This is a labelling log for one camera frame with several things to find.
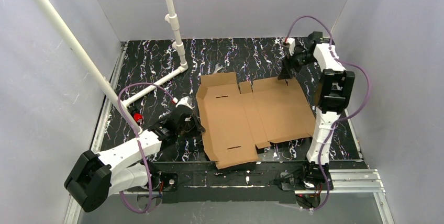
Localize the brown cardboard box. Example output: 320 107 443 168
196 72 316 170

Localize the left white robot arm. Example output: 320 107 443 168
64 105 205 212

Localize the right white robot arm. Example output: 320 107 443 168
278 31 355 190

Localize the silver wrench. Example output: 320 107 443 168
213 63 224 74

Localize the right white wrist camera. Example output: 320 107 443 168
282 38 296 56

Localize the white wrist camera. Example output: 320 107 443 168
173 96 193 113
282 38 296 56

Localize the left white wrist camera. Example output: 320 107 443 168
173 96 193 113

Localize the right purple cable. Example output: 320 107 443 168
285 15 372 212

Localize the purple cable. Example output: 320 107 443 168
117 82 177 214
285 15 372 212

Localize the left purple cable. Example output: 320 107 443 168
117 82 177 214

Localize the white pvc pipe frame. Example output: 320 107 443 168
14 0 188 135

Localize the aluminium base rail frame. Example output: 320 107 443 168
64 40 394 224

